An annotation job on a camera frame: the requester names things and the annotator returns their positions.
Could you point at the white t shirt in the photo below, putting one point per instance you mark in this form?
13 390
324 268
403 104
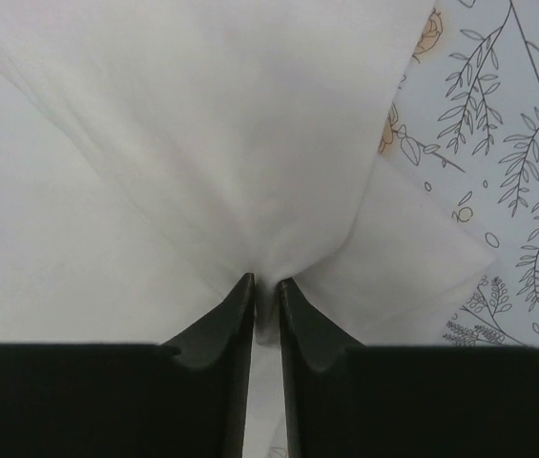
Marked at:
152 152

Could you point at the floral patterned table mat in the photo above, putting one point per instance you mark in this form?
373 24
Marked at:
467 121

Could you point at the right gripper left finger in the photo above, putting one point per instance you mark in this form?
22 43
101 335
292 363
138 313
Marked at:
183 398

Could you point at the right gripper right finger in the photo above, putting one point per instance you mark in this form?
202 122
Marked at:
347 399

